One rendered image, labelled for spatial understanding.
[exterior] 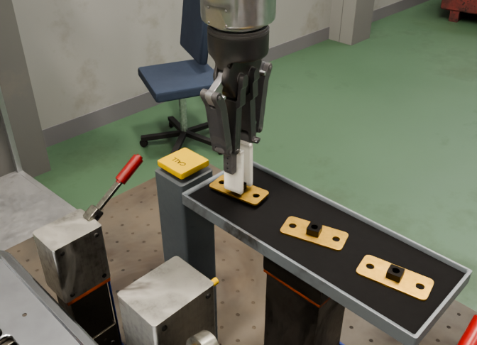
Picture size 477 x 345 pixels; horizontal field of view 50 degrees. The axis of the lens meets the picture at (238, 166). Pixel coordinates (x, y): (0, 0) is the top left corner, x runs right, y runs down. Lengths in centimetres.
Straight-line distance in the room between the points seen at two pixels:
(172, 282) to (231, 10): 35
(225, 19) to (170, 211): 38
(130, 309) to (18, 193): 216
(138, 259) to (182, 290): 67
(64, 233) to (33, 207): 179
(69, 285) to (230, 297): 45
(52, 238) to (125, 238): 56
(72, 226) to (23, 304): 14
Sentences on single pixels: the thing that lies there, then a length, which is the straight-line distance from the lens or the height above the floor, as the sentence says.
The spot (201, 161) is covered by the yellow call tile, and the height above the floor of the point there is 116.
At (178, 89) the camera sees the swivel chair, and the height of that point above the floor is 46.
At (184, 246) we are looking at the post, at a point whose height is 102.
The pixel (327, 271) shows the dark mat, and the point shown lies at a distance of 64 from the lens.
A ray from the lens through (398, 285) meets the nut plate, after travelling 63.
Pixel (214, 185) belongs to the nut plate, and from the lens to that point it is 75.
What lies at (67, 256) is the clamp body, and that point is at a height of 104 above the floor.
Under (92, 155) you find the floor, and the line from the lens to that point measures 321.
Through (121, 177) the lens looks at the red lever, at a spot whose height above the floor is 111.
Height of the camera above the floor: 159
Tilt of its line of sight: 32 degrees down
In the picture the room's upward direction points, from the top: straight up
